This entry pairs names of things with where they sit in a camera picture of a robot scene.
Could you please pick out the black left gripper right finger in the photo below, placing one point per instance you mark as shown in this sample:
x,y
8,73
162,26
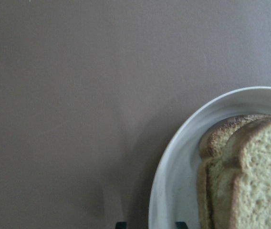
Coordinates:
x,y
180,225

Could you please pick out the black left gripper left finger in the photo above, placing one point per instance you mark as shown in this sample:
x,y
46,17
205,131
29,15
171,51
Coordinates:
x,y
121,225

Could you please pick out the bread slice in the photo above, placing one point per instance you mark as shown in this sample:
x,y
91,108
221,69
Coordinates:
x,y
243,198
210,147

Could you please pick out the white round plate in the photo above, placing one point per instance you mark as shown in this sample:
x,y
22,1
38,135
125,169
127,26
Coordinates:
x,y
173,195

